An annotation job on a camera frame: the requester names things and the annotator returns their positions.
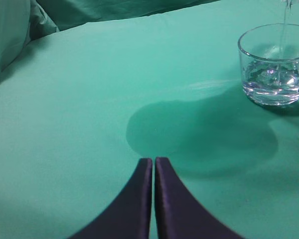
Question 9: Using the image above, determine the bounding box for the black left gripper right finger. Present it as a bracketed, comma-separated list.
[154, 157, 242, 239]

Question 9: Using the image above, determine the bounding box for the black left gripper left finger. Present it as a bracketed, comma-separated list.
[71, 158, 152, 239]

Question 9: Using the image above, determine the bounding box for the clear plastic water bottle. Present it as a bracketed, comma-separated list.
[281, 0, 299, 7]

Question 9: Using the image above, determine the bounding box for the green table cloth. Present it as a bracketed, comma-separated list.
[0, 0, 299, 239]

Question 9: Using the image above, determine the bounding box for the clear glass mug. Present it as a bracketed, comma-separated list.
[238, 23, 299, 106]

